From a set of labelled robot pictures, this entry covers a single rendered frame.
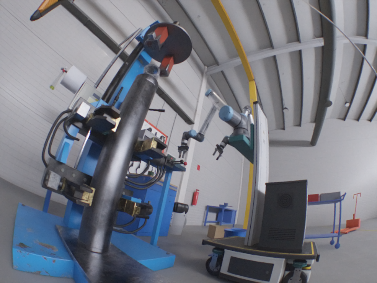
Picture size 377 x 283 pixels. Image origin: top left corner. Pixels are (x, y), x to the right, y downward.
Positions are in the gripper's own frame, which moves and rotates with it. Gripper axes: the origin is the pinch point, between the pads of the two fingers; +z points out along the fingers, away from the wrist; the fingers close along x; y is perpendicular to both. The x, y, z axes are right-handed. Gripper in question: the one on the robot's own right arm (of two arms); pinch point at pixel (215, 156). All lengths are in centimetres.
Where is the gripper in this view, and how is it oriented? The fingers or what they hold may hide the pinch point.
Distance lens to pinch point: 217.1
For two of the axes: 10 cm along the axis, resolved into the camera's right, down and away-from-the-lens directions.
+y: 6.6, 2.6, -7.1
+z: -5.6, 8.0, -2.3
